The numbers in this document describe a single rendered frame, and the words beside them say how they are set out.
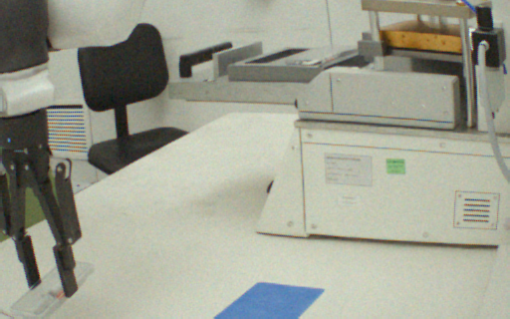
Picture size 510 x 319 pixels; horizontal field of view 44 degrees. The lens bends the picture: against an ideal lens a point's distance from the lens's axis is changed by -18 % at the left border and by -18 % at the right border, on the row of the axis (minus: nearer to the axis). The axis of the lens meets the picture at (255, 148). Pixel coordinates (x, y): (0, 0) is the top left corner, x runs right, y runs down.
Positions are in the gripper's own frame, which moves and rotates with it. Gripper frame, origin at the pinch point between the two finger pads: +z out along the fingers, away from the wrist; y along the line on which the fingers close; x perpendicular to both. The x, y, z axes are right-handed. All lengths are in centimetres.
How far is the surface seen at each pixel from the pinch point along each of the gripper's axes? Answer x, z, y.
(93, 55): -188, -6, 85
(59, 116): -235, 28, 133
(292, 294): -16.1, 8.2, -27.4
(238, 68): -45, -16, -15
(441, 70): -58, -14, -48
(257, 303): -13.1, 8.3, -23.6
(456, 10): -31, -27, -51
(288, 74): -43, -15, -23
